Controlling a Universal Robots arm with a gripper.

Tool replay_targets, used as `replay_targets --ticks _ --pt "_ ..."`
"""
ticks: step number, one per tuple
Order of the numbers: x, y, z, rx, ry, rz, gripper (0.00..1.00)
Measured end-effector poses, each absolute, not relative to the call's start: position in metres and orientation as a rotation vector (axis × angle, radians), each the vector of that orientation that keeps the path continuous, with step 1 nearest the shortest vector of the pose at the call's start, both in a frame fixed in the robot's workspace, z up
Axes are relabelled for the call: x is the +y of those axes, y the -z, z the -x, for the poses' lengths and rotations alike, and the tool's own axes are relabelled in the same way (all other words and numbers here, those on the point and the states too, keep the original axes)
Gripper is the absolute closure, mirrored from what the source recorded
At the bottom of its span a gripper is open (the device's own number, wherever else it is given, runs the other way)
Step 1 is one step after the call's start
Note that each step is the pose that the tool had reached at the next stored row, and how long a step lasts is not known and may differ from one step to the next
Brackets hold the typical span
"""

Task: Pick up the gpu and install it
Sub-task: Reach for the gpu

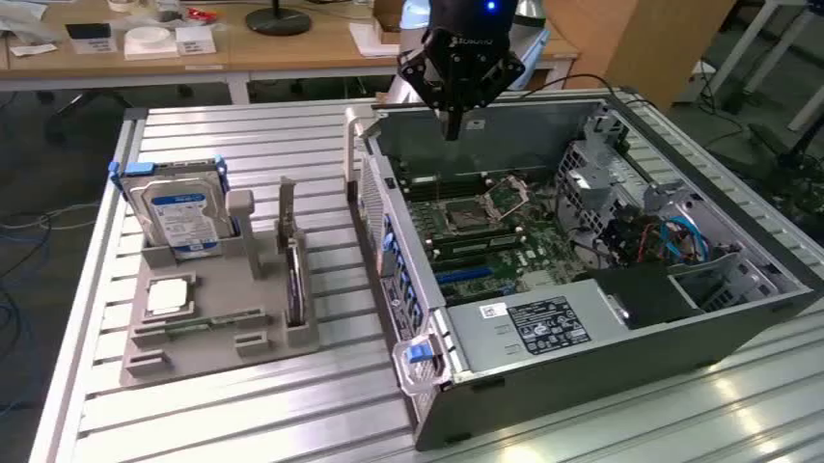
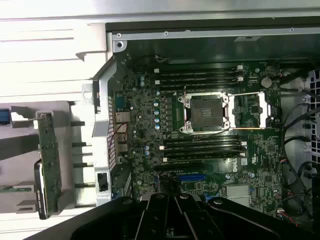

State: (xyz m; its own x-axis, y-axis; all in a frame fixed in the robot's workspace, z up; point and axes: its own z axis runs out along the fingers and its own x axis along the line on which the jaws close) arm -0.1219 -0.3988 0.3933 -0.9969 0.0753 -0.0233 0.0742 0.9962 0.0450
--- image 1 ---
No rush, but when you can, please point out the black chair base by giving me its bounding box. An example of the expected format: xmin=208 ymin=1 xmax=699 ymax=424
xmin=37 ymin=86 xmax=134 ymax=142
xmin=746 ymin=123 xmax=824 ymax=170

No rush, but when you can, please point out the black round lamp base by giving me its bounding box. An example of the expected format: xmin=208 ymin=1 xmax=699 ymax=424
xmin=244 ymin=0 xmax=314 ymax=38

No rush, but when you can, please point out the white desk frame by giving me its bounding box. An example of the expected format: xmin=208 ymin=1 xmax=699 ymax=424
xmin=707 ymin=0 xmax=824 ymax=131

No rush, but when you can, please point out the silver metal disk bay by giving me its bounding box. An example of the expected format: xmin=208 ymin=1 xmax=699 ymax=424
xmin=668 ymin=250 xmax=785 ymax=313

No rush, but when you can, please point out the white paper booklet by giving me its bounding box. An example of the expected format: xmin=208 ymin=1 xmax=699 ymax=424
xmin=348 ymin=21 xmax=405 ymax=58

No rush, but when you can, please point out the clear plastic bag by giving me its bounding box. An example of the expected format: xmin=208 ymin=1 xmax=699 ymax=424
xmin=0 ymin=4 xmax=63 ymax=43

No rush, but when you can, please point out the blue expansion slot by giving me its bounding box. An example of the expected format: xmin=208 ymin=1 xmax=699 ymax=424
xmin=436 ymin=267 xmax=501 ymax=286

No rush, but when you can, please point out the white flat box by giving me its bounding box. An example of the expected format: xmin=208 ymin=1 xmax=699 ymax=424
xmin=123 ymin=41 xmax=182 ymax=62

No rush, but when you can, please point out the green RAM stick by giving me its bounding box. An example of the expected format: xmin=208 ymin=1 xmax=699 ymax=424
xmin=161 ymin=312 xmax=266 ymax=335
xmin=429 ymin=233 xmax=523 ymax=254

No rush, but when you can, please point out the white box with label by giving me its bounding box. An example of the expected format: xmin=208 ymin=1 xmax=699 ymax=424
xmin=174 ymin=26 xmax=216 ymax=55

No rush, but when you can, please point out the brown cardboard box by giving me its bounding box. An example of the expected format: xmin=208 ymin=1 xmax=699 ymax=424
xmin=373 ymin=0 xmax=409 ymax=33

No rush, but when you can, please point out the silver CPU chip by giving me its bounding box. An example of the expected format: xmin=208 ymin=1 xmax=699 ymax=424
xmin=146 ymin=280 xmax=194 ymax=314

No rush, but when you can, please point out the white box with black top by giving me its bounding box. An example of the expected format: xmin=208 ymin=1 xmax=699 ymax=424
xmin=63 ymin=22 xmax=122 ymax=55

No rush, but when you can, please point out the graphics card with metal bracket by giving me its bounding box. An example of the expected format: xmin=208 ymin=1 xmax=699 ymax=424
xmin=274 ymin=176 xmax=312 ymax=334

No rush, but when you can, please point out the CPU socket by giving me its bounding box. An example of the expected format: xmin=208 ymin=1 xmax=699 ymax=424
xmin=441 ymin=198 xmax=495 ymax=235

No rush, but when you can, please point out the blue floor cable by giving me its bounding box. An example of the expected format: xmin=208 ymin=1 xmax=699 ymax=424
xmin=0 ymin=211 xmax=54 ymax=416

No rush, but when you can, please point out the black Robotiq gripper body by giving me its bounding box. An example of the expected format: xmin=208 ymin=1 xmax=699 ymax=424
xmin=421 ymin=0 xmax=519 ymax=113

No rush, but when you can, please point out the wooden desk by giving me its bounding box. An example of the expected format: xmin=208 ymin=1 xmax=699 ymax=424
xmin=0 ymin=0 xmax=233 ymax=105
xmin=229 ymin=0 xmax=582 ymax=105

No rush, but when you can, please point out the grey plastic parts rack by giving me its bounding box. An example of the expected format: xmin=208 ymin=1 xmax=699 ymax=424
xmin=119 ymin=187 xmax=322 ymax=387

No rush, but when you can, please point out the blue SATA wire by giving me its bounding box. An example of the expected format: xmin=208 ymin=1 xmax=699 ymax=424
xmin=666 ymin=216 xmax=711 ymax=264

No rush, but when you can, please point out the black plastic drive cover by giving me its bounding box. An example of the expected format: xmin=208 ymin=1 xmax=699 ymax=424
xmin=590 ymin=267 xmax=703 ymax=330

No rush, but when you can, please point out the black cable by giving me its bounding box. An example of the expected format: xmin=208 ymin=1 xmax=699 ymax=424
xmin=524 ymin=73 xmax=622 ymax=96

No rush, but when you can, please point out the open black PC case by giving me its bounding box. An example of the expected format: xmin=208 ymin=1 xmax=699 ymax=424
xmin=344 ymin=89 xmax=817 ymax=452

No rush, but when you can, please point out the wooden cabinet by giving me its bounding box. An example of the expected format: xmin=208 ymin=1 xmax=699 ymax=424
xmin=544 ymin=0 xmax=739 ymax=110

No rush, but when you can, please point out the grey power supply unit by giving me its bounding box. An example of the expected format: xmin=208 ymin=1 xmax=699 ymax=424
xmin=448 ymin=279 xmax=630 ymax=375

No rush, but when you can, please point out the hard disk in blue caddy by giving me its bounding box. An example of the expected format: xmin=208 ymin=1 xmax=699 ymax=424
xmin=107 ymin=154 xmax=233 ymax=264

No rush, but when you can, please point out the green motherboard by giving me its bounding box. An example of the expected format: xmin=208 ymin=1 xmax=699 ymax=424
xmin=396 ymin=163 xmax=582 ymax=303

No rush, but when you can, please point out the metal socket cover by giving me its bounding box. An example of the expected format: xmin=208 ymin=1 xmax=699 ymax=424
xmin=480 ymin=176 xmax=536 ymax=216

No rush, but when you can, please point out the white tape roll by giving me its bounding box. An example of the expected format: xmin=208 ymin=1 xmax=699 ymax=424
xmin=126 ymin=26 xmax=176 ymax=49

